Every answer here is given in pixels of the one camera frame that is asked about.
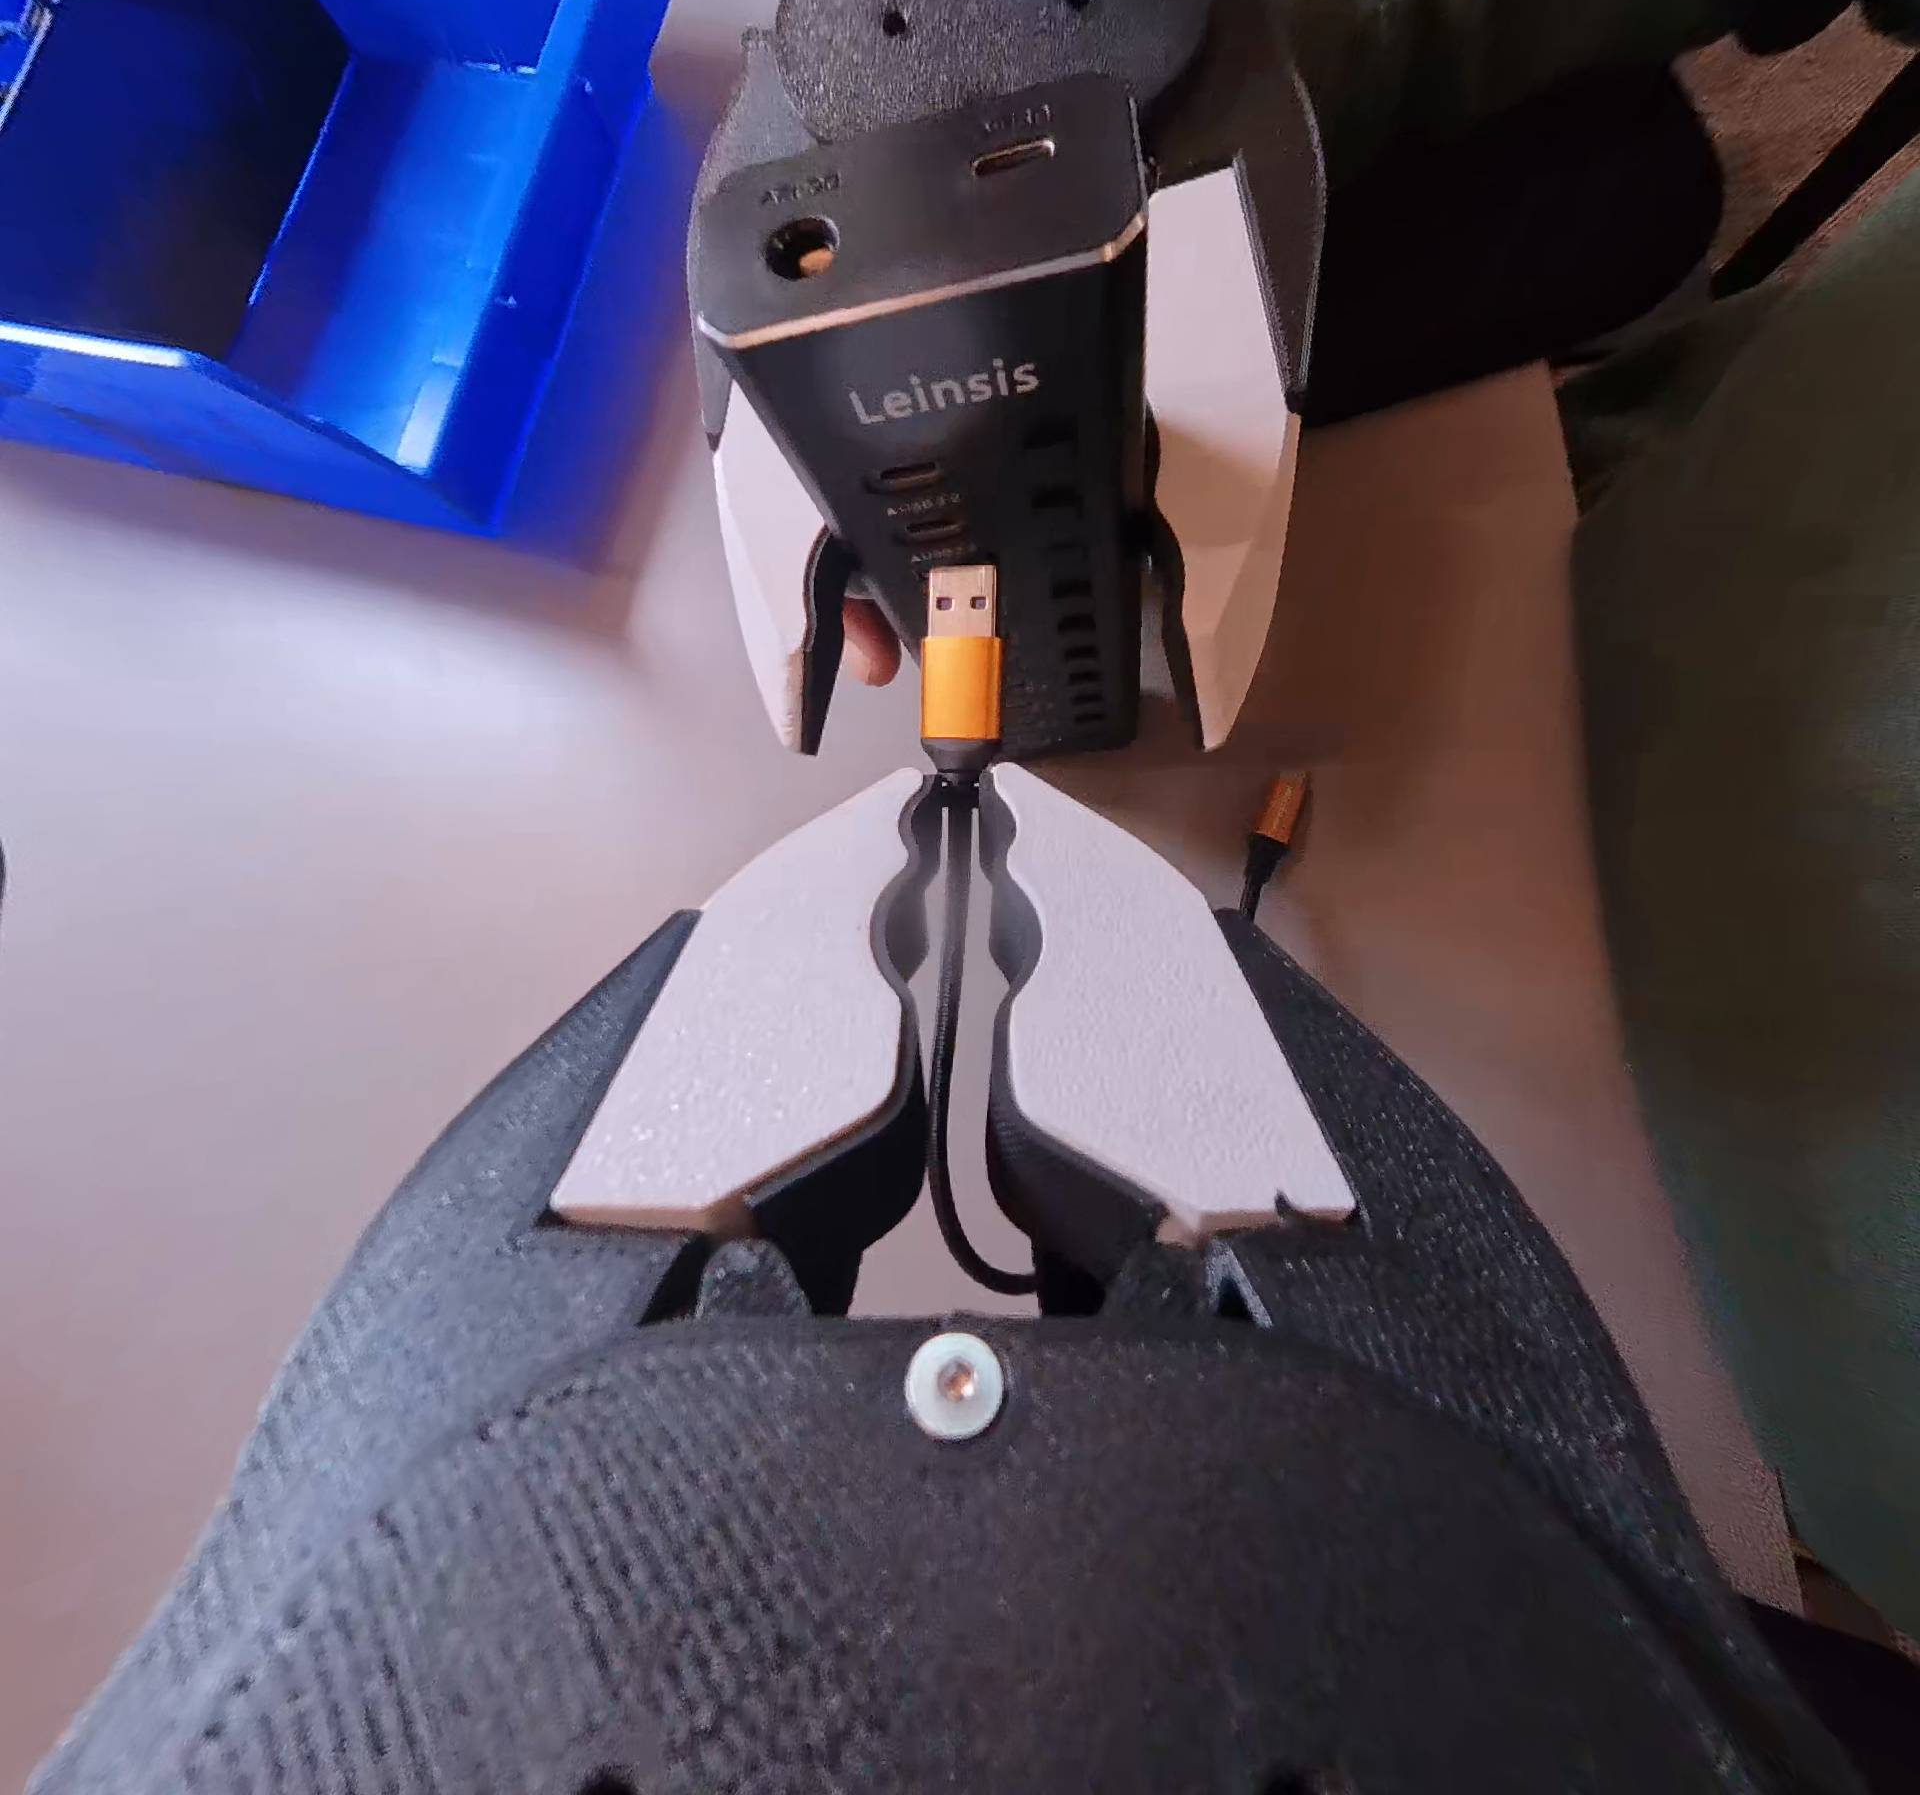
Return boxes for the black divider panel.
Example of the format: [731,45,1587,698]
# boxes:
[222,51,360,376]

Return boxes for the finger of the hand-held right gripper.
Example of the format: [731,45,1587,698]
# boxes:
[1142,408,1308,756]
[704,376,860,758]

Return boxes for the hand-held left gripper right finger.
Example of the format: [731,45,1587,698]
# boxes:
[975,765,1362,1248]

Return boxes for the blue plastic bin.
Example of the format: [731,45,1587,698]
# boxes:
[0,0,674,539]

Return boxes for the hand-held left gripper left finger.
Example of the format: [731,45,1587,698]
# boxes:
[547,766,941,1236]

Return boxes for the black usb cable orange plugs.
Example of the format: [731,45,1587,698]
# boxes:
[907,562,1317,1298]

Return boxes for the black usb hub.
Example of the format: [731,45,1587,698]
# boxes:
[689,74,1158,765]

